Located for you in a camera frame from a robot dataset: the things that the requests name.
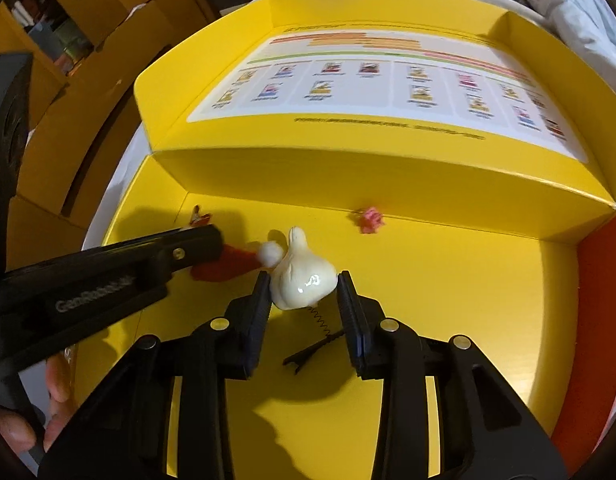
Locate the white printed quilt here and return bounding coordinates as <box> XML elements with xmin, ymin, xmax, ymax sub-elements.
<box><xmin>503</xmin><ymin>0</ymin><xmax>616</xmax><ymax>61</ymax></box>

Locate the yellow wooden cabinet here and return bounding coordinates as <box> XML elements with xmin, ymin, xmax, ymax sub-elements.
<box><xmin>0</xmin><ymin>0</ymin><xmax>269</xmax><ymax>231</ymax></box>

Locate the yellow box lid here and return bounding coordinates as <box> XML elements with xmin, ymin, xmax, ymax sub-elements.
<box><xmin>134</xmin><ymin>0</ymin><xmax>616</xmax><ymax>246</ymax></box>

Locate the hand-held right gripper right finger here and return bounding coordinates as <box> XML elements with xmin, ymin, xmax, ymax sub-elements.
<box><xmin>336</xmin><ymin>270</ymin><xmax>569</xmax><ymax>480</ymax></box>

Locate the small pink hair flower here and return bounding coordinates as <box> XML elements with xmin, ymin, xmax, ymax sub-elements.
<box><xmin>357</xmin><ymin>206</ymin><xmax>385</xmax><ymax>235</ymax></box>

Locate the yellow cardboard box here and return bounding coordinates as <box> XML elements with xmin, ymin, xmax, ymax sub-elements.
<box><xmin>82</xmin><ymin>152</ymin><xmax>616</xmax><ymax>480</ymax></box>

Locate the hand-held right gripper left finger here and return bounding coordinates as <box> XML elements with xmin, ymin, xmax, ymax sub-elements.
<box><xmin>40</xmin><ymin>271</ymin><xmax>273</xmax><ymax>480</ymax></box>

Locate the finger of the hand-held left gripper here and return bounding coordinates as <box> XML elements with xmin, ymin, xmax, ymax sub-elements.
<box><xmin>102</xmin><ymin>224</ymin><xmax>223</xmax><ymax>281</ymax></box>

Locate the white garlic santa-hat clip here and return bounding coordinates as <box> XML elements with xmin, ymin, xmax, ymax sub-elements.
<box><xmin>190</xmin><ymin>226</ymin><xmax>346</xmax><ymax>376</ymax></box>

